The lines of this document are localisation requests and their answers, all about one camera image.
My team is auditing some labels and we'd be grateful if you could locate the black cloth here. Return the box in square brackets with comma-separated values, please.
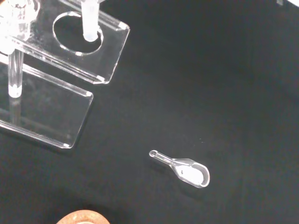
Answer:
[0, 0, 299, 224]

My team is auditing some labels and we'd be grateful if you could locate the clear funnel stand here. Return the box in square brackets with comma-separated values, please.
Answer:
[0, 0, 131, 150]

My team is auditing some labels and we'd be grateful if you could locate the cork ring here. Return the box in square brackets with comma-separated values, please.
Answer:
[56, 209, 111, 224]

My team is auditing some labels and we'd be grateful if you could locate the glass weighing funnel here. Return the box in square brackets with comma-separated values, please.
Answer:
[149, 149, 211, 189]

